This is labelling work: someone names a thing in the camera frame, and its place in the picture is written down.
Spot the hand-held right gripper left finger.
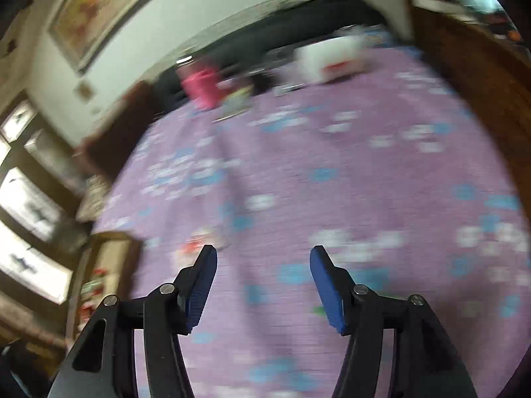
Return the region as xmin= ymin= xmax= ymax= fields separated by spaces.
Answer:
xmin=49 ymin=244 xmax=218 ymax=398

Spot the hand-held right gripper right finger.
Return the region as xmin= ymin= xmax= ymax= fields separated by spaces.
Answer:
xmin=310 ymin=245 xmax=478 ymax=398

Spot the cardboard box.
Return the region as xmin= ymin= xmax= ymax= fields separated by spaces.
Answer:
xmin=64 ymin=232 xmax=144 ymax=341

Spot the green snack packet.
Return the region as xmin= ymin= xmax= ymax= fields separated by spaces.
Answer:
xmin=81 ymin=280 xmax=106 ymax=297

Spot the purple floral blanket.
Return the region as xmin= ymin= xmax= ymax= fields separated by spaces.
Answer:
xmin=91 ymin=45 xmax=523 ymax=398

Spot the floral cushion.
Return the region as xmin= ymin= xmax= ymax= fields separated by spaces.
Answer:
xmin=77 ymin=174 xmax=111 ymax=220

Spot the maroon armchair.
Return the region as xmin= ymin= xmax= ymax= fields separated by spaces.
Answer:
xmin=75 ymin=81 xmax=158 ymax=179

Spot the wooden cabinet with glass doors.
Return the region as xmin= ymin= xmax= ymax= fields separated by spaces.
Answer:
xmin=0 ymin=91 xmax=92 ymax=341

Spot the small colourful book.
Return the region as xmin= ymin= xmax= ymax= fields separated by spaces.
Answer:
xmin=213 ymin=87 xmax=254 ymax=123

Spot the bottle with pink knitted sleeve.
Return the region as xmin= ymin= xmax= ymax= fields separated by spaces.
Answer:
xmin=176 ymin=56 xmax=225 ymax=110

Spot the white tissue pack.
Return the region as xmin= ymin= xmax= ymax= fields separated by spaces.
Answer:
xmin=292 ymin=35 xmax=370 ymax=84

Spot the pale blue packet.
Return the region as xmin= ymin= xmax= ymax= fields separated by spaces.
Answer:
xmin=365 ymin=25 xmax=395 ymax=46

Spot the black padded headboard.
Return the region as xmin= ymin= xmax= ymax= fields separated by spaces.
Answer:
xmin=155 ymin=0 xmax=411 ymax=112

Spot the framed painting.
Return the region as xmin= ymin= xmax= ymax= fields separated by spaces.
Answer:
xmin=47 ymin=0 xmax=200 ymax=75

